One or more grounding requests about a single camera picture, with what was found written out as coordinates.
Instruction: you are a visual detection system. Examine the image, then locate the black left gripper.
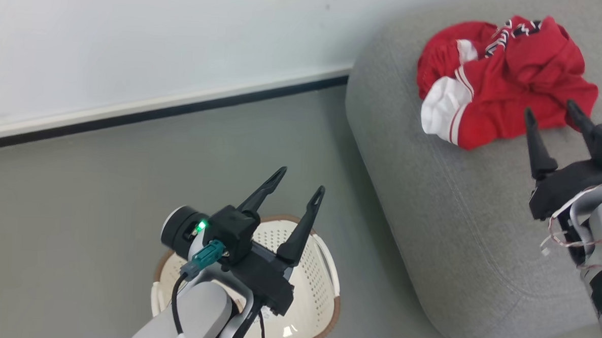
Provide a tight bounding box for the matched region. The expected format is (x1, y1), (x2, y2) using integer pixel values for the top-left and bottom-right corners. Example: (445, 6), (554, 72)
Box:
(221, 164), (327, 318)

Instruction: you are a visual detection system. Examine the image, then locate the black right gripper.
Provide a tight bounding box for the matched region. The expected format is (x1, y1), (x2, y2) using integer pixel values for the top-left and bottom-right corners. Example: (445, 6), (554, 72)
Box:
(519, 97), (602, 224)

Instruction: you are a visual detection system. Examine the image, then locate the red and white clothing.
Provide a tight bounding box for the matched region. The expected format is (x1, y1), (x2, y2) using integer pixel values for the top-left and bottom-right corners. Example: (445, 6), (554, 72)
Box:
(413, 10), (602, 156)

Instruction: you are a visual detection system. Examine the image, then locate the cream perforated laundry basket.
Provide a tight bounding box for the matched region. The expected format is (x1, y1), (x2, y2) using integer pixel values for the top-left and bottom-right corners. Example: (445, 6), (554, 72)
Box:
(149, 209), (345, 338)

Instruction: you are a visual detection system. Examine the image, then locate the grey fabric sofa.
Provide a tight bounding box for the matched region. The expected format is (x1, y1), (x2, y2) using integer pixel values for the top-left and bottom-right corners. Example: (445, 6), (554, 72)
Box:
(335, 0), (602, 338)

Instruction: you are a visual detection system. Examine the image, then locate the white and black baseboard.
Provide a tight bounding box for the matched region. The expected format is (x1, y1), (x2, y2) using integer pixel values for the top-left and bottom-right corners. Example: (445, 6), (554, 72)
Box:
(0, 51), (351, 170)

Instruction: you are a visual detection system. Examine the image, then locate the teal cable connector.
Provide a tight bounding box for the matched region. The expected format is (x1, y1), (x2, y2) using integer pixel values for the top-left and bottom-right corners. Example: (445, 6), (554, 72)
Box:
(179, 238), (226, 281)

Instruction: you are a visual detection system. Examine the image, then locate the thin red white wire bundle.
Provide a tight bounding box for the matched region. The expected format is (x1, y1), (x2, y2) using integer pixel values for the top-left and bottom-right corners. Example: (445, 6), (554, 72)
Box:
(540, 182), (602, 259)

